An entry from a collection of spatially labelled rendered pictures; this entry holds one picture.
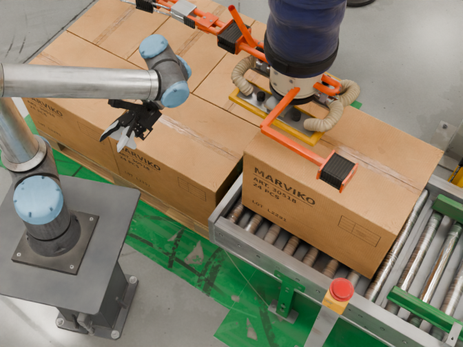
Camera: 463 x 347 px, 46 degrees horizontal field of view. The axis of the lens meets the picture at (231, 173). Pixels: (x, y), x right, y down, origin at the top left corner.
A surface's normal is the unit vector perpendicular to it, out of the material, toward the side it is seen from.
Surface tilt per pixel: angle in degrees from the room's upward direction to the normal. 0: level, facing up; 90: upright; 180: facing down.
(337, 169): 0
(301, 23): 109
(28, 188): 6
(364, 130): 0
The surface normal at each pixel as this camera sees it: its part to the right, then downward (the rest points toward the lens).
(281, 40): -0.69, 0.53
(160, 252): 0.00, -0.53
